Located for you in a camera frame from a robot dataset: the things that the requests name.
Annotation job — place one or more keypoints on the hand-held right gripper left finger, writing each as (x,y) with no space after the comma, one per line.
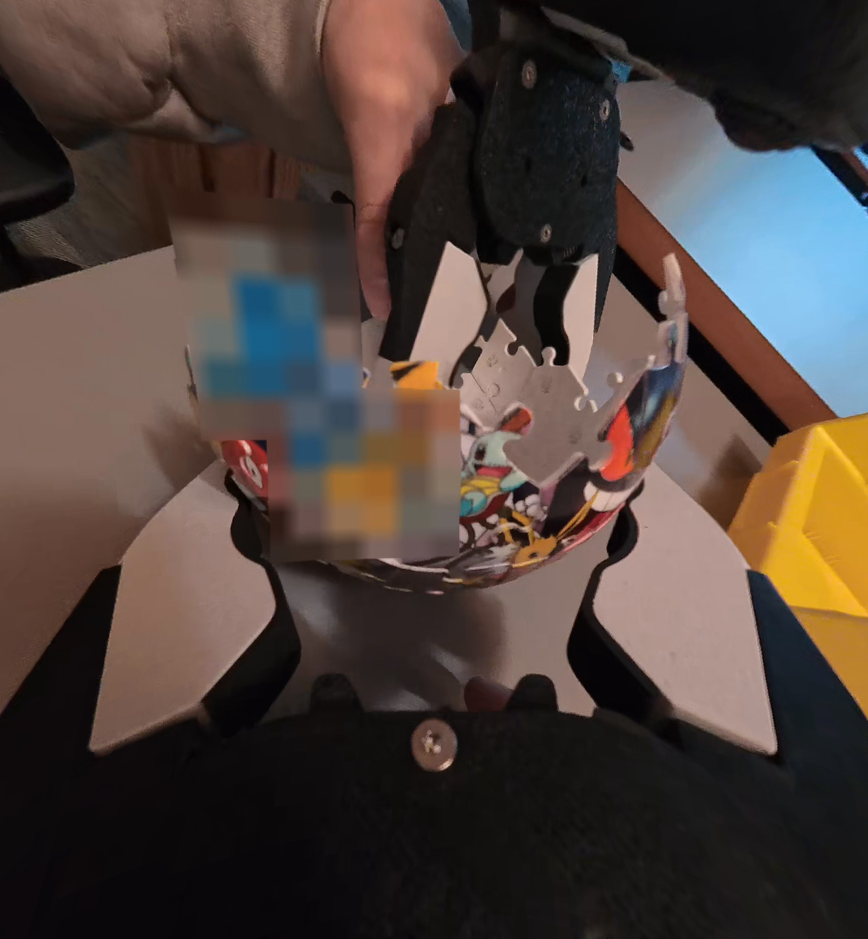
(184,609)

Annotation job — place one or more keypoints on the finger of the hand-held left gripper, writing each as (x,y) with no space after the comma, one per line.
(452,308)
(582,308)

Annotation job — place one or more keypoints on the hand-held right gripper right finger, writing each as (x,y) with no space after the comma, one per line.
(676,609)

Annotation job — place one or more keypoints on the cartoon print puzzle ball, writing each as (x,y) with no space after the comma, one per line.
(551,433)

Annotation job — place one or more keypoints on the person's left forearm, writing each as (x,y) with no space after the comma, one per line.
(148,66)

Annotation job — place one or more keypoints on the person's left hand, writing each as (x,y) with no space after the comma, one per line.
(382,132)

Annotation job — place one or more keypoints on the wooden framed pale blue panel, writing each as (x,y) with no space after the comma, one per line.
(756,264)

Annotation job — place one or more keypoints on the yellow plastic bin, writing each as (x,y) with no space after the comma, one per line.
(830,513)

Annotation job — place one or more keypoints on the dark cloth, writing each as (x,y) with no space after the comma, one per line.
(771,59)

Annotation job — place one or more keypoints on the wooden furniture panel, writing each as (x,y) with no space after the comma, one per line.
(221,172)

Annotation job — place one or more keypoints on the black office chair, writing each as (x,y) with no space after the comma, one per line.
(8,147)

